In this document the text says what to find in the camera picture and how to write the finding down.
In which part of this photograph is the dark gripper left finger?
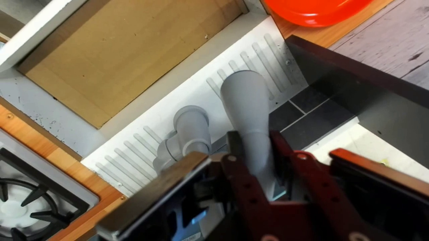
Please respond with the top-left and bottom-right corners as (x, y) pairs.
(221, 131), (282, 241)

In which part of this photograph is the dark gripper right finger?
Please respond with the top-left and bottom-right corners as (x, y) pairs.
(270, 132), (386, 241)

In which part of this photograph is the grey wood-pattern back panel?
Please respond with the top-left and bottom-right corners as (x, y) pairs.
(285, 0), (429, 165)

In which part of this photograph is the orange plastic plate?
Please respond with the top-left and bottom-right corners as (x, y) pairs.
(264, 0), (371, 27)

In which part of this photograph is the white toy sink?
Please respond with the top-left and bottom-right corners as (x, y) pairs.
(1, 0), (305, 195)

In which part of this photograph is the toy gas stove top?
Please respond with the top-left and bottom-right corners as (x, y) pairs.
(0, 131), (99, 241)

